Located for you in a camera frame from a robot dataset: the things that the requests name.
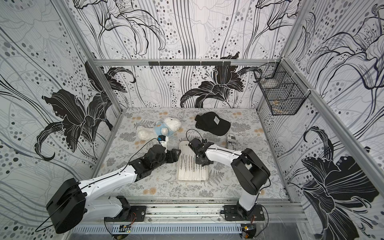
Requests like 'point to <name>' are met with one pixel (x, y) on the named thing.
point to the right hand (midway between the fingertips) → (204, 159)
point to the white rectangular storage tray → (200, 173)
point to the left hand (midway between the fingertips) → (178, 154)
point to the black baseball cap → (211, 122)
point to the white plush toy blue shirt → (166, 127)
